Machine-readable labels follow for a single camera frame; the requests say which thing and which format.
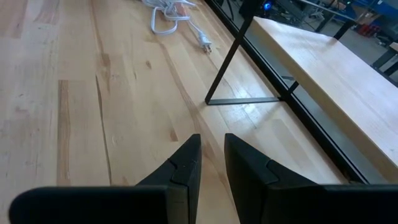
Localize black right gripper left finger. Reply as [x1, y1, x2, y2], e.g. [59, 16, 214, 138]
[8, 133, 203, 224]

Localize red plastic crate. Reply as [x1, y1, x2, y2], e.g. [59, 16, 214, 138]
[356, 24, 380, 37]

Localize black computer tower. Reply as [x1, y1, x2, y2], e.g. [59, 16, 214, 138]
[257, 0, 280, 13]

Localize white power cable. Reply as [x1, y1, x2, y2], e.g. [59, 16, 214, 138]
[141, 0, 214, 54]

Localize blue storage bins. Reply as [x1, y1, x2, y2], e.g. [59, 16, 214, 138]
[354, 0, 398, 20]

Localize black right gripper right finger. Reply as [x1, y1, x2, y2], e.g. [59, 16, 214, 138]
[223, 133, 398, 224]

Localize black aluminium frame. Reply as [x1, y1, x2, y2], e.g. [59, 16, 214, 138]
[203, 0, 371, 185]

